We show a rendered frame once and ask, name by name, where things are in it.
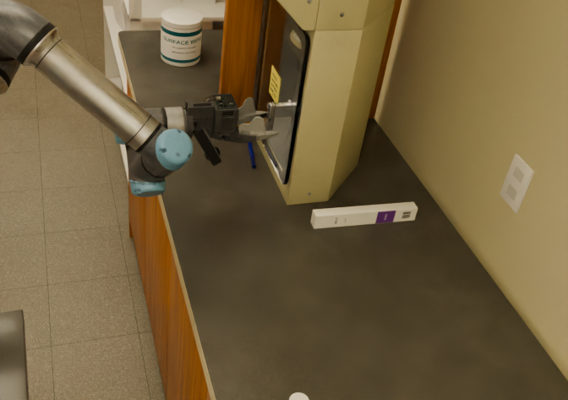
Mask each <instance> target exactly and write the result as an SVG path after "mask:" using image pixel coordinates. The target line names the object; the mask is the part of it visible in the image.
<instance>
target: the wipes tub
mask: <svg viewBox="0 0 568 400"><path fill-rule="evenodd" d="M202 21H203V17H202V15H201V14H200V13H199V12H197V11H195V10H192V9H190V8H169V9H167V10H165V11H163V12H162V13H161V59H162V60H163V61H164V62H165V63H168V64H170V65H172V66H177V67H188V66H192V65H195V64H196V63H197V62H198V61H199V60H200V51H201V36H202Z"/></svg>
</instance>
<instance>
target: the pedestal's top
mask: <svg viewBox="0 0 568 400"><path fill-rule="evenodd" d="M0 400H29V386H28V371H27V357H26V342H25V320H24V314H23V310H14V311H8V312H2V313H0Z"/></svg>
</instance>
